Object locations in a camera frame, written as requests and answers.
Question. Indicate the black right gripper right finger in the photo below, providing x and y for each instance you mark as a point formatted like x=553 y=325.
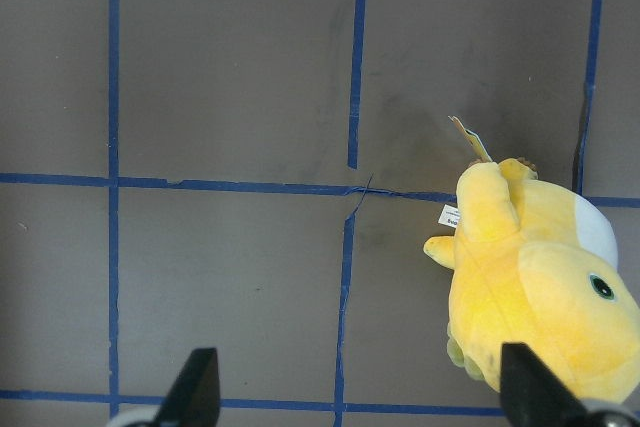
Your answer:
x=531 y=395

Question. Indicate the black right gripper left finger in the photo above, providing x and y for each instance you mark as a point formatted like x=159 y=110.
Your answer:
x=194 y=397

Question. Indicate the yellow plush dinosaur toy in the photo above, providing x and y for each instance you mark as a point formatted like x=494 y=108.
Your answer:
x=536 y=263

